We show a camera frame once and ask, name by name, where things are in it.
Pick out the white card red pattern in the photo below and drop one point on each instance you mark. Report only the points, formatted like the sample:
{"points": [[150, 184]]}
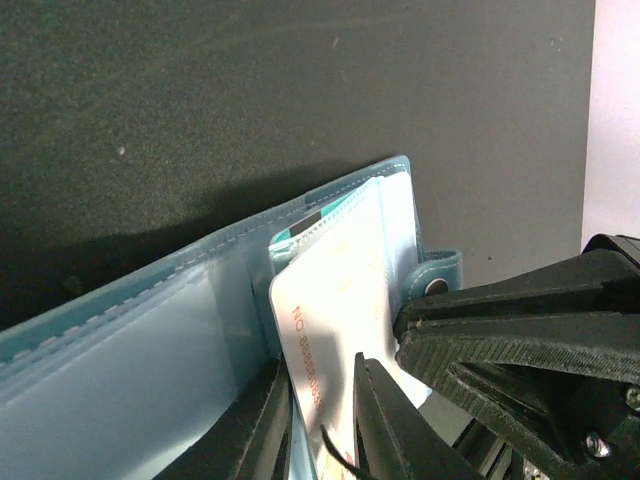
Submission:
{"points": [[331, 297]]}

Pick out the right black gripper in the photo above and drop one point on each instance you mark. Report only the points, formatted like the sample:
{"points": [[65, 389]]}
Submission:
{"points": [[590, 299]]}

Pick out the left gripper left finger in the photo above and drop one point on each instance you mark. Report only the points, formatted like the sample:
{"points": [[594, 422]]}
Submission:
{"points": [[251, 440]]}

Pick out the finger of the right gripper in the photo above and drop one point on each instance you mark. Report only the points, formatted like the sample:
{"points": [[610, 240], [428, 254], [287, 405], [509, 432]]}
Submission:
{"points": [[552, 386]]}

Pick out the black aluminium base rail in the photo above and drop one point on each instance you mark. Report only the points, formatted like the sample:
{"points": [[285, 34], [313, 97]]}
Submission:
{"points": [[492, 457]]}

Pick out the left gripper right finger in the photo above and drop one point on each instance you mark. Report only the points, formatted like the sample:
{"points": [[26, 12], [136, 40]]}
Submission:
{"points": [[394, 440]]}

